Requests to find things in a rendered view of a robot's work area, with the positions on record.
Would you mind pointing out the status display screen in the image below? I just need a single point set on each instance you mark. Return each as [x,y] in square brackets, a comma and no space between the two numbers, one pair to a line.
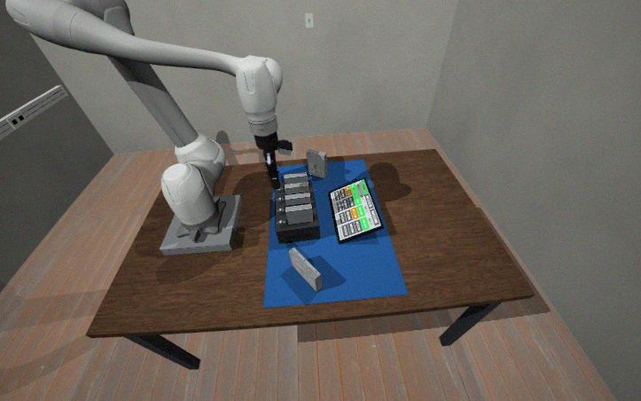
[354,211]

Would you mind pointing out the dark grey drive dock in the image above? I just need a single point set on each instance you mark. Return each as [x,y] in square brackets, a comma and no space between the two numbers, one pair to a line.
[295,232]

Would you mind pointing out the blue flat mat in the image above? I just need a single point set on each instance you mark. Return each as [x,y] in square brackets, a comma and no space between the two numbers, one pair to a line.
[363,268]

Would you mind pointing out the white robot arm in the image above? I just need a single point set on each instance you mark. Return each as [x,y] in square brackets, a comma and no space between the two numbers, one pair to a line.
[188,186]

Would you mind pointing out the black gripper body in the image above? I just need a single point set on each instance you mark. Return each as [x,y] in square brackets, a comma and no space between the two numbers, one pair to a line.
[267,143]

